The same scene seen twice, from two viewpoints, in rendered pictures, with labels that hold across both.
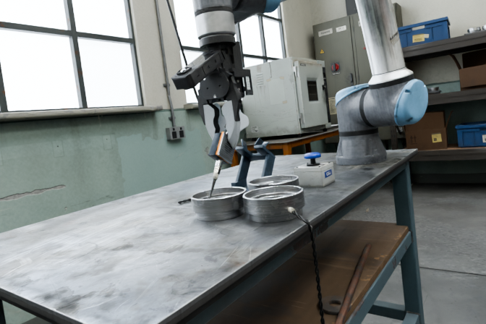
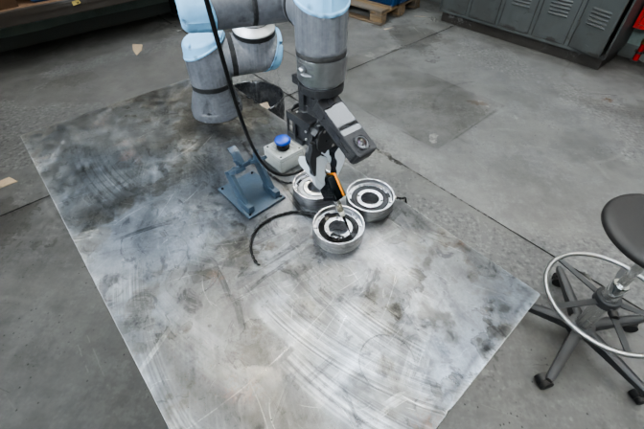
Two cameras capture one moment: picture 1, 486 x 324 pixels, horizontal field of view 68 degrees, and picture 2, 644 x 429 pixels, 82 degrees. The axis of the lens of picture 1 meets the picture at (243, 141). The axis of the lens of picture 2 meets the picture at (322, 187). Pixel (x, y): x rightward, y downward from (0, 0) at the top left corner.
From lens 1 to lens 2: 0.93 m
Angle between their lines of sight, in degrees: 79
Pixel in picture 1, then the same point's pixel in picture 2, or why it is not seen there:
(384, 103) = (263, 56)
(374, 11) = not seen: outside the picture
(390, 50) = not seen: hidden behind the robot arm
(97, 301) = (498, 314)
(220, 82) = not seen: hidden behind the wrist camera
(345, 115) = (213, 72)
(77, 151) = not seen: outside the picture
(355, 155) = (231, 109)
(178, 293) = (494, 273)
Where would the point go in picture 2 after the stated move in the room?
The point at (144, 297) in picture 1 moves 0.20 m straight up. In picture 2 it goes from (496, 289) to (540, 215)
